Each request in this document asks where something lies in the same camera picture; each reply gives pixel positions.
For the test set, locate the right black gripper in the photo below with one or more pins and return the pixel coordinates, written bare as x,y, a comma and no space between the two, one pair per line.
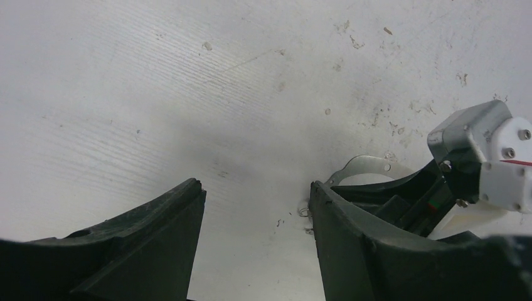
437,202

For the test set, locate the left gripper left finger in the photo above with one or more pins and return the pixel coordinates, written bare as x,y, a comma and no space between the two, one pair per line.
146,253

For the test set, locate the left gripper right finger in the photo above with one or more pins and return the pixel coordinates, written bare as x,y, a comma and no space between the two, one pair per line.
362,257

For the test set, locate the clear plastic keyring holder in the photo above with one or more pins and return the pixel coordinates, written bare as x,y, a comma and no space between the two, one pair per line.
365,166

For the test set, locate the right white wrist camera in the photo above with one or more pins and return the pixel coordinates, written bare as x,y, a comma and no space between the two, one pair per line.
484,153

